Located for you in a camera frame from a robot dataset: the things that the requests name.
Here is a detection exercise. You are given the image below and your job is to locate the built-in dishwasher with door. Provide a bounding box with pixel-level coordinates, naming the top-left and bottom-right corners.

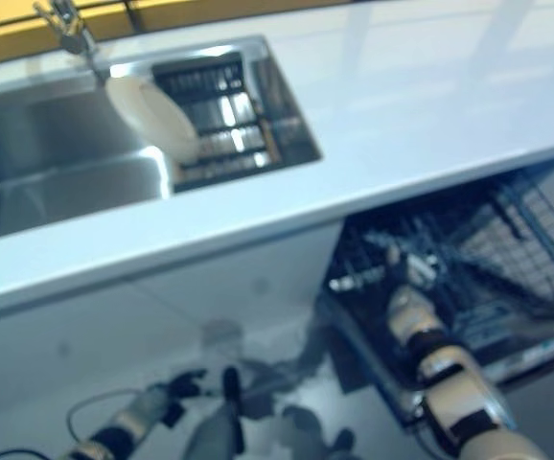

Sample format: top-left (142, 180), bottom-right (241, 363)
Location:
top-left (314, 157), bottom-right (554, 430)

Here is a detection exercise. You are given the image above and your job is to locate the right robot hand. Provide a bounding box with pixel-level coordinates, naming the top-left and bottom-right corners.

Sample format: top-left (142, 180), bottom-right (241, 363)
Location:
top-left (387, 252), bottom-right (444, 291)

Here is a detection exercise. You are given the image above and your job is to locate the chrome pull-down kitchen faucet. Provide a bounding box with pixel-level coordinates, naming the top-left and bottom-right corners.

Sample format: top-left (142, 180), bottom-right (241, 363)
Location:
top-left (32, 0), bottom-right (109, 83)

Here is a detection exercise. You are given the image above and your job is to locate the grey wire dishwasher cup basket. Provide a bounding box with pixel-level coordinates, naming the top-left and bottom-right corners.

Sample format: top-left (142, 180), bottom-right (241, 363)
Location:
top-left (449, 171), bottom-right (554, 309)

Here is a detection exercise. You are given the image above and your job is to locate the dark wire dishwasher plate rack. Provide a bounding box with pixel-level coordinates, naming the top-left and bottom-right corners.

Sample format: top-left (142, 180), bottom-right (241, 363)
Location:
top-left (327, 210), bottom-right (498, 346)

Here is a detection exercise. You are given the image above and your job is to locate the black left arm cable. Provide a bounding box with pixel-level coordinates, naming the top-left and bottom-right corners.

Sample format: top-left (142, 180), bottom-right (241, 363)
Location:
top-left (0, 387), bottom-right (140, 460)

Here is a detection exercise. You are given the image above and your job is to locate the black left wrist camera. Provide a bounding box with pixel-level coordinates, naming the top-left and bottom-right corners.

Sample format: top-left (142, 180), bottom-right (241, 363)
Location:
top-left (161, 400), bottom-right (185, 428)

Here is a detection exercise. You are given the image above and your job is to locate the white glossy cabinet door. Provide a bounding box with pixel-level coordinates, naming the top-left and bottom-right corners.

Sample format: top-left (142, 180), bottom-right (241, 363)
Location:
top-left (123, 222), bottom-right (348, 336)
top-left (0, 282), bottom-right (211, 460)

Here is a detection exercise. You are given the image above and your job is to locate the robot left leg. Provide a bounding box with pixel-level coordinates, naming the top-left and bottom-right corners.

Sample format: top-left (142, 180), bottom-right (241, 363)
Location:
top-left (187, 365), bottom-right (247, 460)

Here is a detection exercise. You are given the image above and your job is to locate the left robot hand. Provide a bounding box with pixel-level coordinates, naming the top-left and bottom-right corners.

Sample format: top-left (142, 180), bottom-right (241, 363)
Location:
top-left (168, 367), bottom-right (209, 400)

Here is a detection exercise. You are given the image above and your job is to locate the robot leg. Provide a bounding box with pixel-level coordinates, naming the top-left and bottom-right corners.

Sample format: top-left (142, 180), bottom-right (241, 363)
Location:
top-left (187, 365), bottom-right (247, 460)
top-left (281, 403), bottom-right (360, 460)

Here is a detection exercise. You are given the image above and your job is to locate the robot right leg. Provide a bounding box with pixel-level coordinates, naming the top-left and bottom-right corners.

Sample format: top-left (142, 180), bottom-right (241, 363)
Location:
top-left (281, 403), bottom-right (360, 460)

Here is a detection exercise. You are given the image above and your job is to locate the black sink dish rack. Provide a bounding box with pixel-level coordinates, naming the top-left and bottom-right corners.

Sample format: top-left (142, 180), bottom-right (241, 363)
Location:
top-left (150, 49), bottom-right (279, 191)

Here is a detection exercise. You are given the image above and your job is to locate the stainless steel kitchen sink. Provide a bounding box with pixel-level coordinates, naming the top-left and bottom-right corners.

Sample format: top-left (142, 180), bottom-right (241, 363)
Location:
top-left (0, 34), bottom-right (324, 246)

